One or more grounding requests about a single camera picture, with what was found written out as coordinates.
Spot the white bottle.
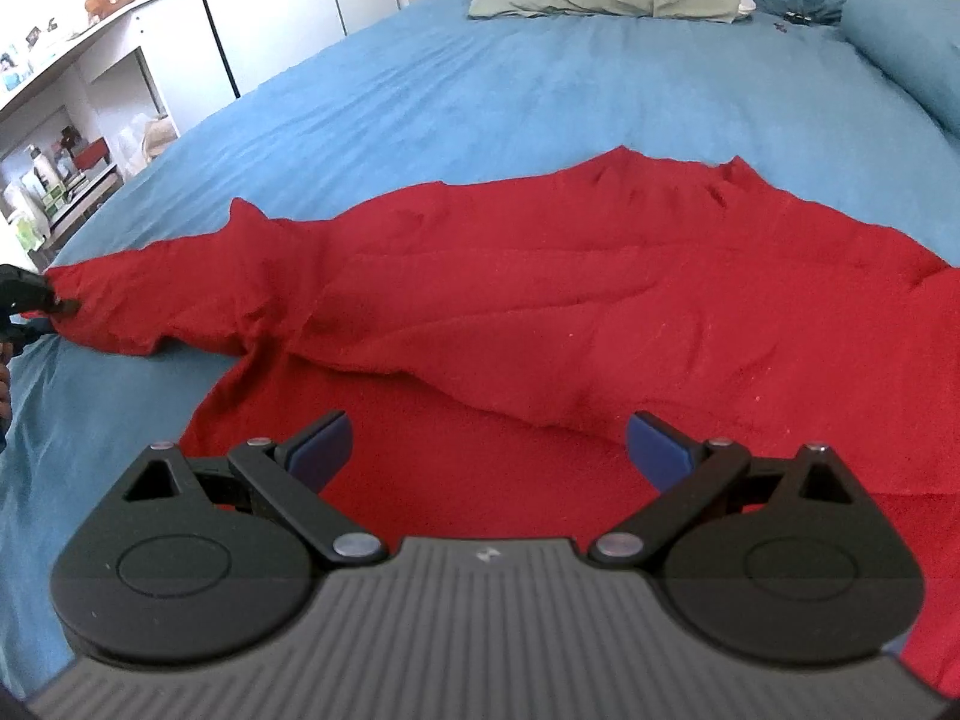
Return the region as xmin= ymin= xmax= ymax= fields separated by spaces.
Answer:
xmin=28 ymin=144 xmax=67 ymax=200

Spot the red box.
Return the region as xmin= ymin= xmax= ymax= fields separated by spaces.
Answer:
xmin=73 ymin=138 xmax=112 ymax=175

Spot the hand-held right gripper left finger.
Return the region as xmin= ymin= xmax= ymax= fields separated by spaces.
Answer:
xmin=122 ymin=410 xmax=387 ymax=563

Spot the blue bolster pillow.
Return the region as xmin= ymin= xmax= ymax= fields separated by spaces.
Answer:
xmin=841 ymin=0 xmax=960 ymax=134

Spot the white shelf unit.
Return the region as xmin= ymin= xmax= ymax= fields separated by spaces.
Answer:
xmin=0 ymin=0 xmax=239 ymax=256

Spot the red shirt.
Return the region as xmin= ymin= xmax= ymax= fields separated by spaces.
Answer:
xmin=46 ymin=146 xmax=960 ymax=676

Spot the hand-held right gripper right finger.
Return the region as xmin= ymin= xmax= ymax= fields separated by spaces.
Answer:
xmin=587 ymin=411 xmax=857 ymax=565

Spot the blue bed sheet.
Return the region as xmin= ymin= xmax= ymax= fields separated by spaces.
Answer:
xmin=0 ymin=0 xmax=960 ymax=698

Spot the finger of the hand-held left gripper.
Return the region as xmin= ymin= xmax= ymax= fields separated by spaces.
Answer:
xmin=0 ymin=264 xmax=80 ymax=342

